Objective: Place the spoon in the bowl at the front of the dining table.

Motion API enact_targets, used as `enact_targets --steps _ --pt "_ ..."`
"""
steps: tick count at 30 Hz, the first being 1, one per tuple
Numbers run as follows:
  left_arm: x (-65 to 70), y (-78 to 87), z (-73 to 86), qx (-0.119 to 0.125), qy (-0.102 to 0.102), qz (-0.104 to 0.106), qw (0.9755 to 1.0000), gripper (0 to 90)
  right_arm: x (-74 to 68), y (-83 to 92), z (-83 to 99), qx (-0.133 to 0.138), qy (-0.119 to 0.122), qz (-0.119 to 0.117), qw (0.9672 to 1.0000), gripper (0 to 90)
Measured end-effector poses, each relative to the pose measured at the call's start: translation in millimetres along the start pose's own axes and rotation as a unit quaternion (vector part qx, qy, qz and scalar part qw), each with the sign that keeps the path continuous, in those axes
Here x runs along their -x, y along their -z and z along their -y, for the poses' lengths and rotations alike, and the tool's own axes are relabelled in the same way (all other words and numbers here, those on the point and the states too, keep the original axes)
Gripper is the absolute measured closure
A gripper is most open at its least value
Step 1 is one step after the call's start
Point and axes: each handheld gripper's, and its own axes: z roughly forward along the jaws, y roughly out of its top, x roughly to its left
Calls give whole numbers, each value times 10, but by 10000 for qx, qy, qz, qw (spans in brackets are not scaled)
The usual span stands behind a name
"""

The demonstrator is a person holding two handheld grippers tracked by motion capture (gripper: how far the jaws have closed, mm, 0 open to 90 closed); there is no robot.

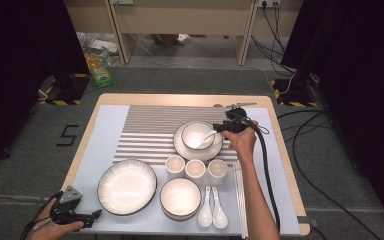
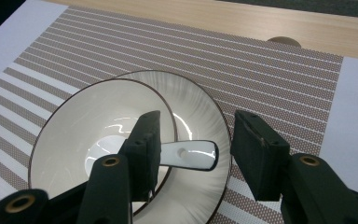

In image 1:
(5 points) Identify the white ceramic spoon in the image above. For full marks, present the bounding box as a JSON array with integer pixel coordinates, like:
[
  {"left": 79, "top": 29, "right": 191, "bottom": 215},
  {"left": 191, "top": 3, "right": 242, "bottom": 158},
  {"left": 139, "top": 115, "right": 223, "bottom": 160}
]
[
  {"left": 197, "top": 185, "right": 214, "bottom": 229},
  {"left": 211, "top": 186, "right": 230, "bottom": 230},
  {"left": 188, "top": 129, "right": 219, "bottom": 150}
]

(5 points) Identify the clear plastic wrapping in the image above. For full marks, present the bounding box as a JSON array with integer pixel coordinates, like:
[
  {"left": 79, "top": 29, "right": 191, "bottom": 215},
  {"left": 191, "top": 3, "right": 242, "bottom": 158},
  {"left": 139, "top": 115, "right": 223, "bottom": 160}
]
[{"left": 77, "top": 31, "right": 121, "bottom": 68}]

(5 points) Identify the black hazard-striped stand base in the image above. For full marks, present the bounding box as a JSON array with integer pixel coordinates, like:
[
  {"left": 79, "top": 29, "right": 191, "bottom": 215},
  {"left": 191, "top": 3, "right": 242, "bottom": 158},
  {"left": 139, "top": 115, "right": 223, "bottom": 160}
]
[
  {"left": 37, "top": 71, "right": 92, "bottom": 107},
  {"left": 269, "top": 77, "right": 320, "bottom": 108}
]

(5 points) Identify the white dark-rimmed bowl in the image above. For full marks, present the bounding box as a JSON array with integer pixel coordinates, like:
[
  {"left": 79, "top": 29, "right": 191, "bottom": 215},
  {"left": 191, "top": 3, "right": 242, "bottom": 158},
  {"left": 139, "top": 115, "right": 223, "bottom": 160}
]
[
  {"left": 162, "top": 208, "right": 200, "bottom": 222},
  {"left": 159, "top": 177, "right": 203, "bottom": 217},
  {"left": 180, "top": 121, "right": 216, "bottom": 151}
]

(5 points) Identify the green orange snack bag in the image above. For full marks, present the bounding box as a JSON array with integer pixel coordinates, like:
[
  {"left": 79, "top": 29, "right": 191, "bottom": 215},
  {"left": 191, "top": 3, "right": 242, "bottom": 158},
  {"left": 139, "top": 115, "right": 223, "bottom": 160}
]
[{"left": 84, "top": 49, "right": 116, "bottom": 89}]

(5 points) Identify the brown shoe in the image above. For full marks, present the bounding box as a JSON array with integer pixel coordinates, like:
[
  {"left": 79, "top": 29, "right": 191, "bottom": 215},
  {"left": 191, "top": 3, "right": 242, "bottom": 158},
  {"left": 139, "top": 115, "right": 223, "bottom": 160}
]
[{"left": 151, "top": 33, "right": 180, "bottom": 48}]

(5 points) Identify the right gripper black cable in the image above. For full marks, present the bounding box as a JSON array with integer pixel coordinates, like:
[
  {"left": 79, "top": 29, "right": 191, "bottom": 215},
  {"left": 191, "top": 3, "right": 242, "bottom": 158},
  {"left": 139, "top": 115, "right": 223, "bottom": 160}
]
[{"left": 246, "top": 120, "right": 282, "bottom": 234}]

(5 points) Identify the white dark-rimmed plate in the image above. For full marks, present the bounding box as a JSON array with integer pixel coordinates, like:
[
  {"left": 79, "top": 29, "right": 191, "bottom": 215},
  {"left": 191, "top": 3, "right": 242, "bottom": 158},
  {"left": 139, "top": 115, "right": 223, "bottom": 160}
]
[
  {"left": 96, "top": 158, "right": 158, "bottom": 217},
  {"left": 173, "top": 120, "right": 224, "bottom": 162}
]

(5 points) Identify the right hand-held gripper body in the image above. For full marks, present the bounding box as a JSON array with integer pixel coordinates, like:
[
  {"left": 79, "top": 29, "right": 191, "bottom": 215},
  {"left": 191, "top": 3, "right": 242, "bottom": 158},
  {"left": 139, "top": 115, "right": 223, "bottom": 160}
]
[{"left": 224, "top": 102, "right": 258, "bottom": 134}]

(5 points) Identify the black floor cable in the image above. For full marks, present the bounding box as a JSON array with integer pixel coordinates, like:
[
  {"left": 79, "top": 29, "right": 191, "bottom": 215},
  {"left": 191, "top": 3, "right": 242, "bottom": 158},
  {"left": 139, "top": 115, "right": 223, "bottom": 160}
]
[
  {"left": 276, "top": 109, "right": 335, "bottom": 133},
  {"left": 291, "top": 111, "right": 384, "bottom": 240}
]

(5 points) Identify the black power cable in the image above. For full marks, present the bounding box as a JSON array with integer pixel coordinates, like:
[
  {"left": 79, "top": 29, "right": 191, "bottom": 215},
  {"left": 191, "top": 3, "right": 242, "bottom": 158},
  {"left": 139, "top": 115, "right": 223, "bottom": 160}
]
[
  {"left": 261, "top": 1, "right": 288, "bottom": 54},
  {"left": 250, "top": 34, "right": 297, "bottom": 76}
]

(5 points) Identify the small white cup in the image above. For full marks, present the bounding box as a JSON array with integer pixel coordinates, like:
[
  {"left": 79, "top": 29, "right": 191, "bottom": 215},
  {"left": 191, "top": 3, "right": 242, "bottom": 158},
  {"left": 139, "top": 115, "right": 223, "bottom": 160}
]
[
  {"left": 207, "top": 158, "right": 230, "bottom": 187},
  {"left": 184, "top": 158, "right": 207, "bottom": 187},
  {"left": 164, "top": 154, "right": 186, "bottom": 179}
]

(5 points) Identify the person's right hand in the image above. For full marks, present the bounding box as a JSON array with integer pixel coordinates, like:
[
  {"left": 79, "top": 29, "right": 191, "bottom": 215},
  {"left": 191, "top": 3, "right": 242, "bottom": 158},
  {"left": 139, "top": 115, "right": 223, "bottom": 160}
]
[{"left": 220, "top": 120, "right": 259, "bottom": 161}]

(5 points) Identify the black curtain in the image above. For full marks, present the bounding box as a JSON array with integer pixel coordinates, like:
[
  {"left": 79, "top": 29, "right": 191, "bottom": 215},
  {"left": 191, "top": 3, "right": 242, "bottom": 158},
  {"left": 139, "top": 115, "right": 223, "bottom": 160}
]
[
  {"left": 281, "top": 0, "right": 384, "bottom": 234},
  {"left": 0, "top": 0, "right": 92, "bottom": 171}
]

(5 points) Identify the grey striped placemat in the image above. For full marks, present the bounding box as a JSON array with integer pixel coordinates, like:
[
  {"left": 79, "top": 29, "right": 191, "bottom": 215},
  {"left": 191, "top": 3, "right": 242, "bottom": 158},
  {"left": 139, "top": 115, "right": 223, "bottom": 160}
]
[{"left": 113, "top": 104, "right": 241, "bottom": 167}]

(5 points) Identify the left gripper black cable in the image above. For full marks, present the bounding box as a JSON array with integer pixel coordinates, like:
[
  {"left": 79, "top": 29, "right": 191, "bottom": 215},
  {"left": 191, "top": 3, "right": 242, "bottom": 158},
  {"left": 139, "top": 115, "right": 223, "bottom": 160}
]
[{"left": 19, "top": 189, "right": 64, "bottom": 240}]

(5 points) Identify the beige wooden desk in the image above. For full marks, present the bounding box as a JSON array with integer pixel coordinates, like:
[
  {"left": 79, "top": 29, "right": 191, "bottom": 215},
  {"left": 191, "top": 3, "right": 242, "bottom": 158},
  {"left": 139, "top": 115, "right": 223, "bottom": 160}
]
[{"left": 63, "top": 0, "right": 304, "bottom": 67}]

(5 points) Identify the person's left hand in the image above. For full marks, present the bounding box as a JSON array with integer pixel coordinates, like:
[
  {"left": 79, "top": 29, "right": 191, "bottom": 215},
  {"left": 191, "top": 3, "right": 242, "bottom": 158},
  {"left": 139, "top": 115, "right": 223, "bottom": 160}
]
[{"left": 23, "top": 200, "right": 85, "bottom": 240}]

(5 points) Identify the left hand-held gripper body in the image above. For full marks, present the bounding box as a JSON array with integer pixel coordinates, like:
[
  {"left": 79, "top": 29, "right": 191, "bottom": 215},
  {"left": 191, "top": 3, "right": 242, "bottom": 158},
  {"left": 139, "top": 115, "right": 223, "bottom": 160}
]
[{"left": 49, "top": 185, "right": 93, "bottom": 225}]

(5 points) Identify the white wall socket with plugs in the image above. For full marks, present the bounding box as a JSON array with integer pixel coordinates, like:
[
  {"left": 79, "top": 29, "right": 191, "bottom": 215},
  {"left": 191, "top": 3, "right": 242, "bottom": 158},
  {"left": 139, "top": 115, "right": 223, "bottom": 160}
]
[{"left": 255, "top": 0, "right": 282, "bottom": 8}]

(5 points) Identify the thin white floor cable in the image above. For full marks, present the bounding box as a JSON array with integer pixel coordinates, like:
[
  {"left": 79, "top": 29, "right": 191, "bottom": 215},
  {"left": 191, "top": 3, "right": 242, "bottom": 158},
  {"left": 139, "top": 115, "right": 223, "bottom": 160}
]
[{"left": 123, "top": 31, "right": 296, "bottom": 96}]

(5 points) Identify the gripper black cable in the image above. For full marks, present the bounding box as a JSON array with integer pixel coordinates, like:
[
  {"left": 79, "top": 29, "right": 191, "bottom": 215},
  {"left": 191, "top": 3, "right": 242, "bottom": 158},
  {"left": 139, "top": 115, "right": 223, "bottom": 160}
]
[
  {"left": 246, "top": 120, "right": 282, "bottom": 234},
  {"left": 19, "top": 189, "right": 64, "bottom": 240}
]

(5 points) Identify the pale blue table cover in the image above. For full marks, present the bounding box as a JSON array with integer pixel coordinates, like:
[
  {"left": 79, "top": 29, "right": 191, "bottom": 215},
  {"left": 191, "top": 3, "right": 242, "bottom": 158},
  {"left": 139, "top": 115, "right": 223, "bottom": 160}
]
[{"left": 71, "top": 104, "right": 302, "bottom": 236}]

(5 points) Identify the bundle of white chopsticks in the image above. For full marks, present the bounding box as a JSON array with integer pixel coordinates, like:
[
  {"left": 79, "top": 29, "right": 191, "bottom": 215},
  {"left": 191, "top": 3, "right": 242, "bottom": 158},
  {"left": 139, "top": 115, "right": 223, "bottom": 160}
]
[{"left": 231, "top": 160, "right": 250, "bottom": 240}]

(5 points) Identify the grey table bracket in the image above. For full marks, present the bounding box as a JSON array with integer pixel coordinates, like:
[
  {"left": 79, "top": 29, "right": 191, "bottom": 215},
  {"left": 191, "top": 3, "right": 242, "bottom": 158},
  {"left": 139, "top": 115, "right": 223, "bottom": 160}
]
[{"left": 296, "top": 215, "right": 318, "bottom": 228}]

